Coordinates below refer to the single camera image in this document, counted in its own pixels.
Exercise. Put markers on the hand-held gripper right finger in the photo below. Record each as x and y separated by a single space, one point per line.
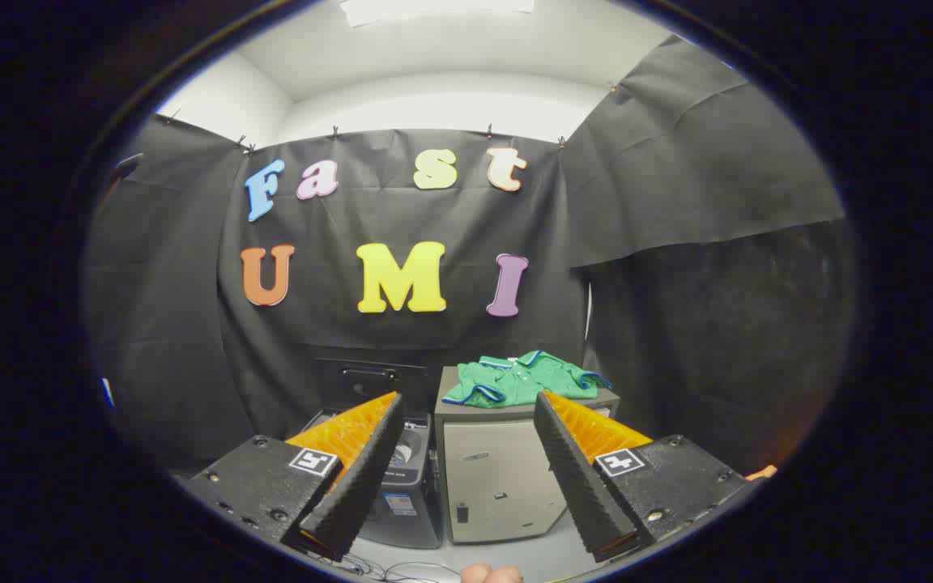
580 486

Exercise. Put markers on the green polo shirt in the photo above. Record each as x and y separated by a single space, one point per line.
515 380

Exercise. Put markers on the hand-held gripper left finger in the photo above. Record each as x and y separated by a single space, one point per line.
357 486

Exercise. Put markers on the grey metal cabinet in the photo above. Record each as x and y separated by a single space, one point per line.
491 478

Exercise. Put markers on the dark grey washing machine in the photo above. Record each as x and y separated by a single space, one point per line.
414 494

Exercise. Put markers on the row of small cloth clips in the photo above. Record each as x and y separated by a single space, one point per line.
335 130

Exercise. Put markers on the black backdrop cloth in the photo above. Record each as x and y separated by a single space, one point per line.
402 219

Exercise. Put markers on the white and blue equipment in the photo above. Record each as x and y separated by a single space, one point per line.
107 393

